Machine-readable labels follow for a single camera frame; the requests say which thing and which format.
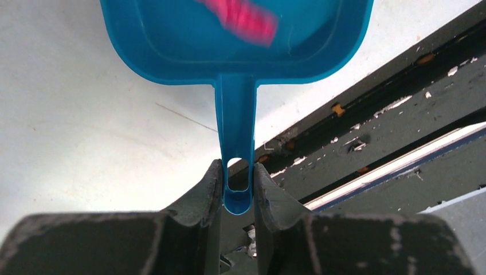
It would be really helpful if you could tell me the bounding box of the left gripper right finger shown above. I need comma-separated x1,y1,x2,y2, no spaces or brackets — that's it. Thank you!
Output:
253,164,475,274

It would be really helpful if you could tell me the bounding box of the magenta paper scrap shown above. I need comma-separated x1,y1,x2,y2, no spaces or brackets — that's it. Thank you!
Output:
200,0,278,47

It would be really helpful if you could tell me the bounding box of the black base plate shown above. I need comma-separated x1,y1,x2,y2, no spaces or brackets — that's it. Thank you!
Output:
222,1,485,274

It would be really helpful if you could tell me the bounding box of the blue plastic dustpan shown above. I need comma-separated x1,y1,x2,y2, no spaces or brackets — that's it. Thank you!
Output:
99,0,375,217

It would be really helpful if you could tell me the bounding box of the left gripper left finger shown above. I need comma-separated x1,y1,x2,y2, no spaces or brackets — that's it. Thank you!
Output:
1,160,224,274

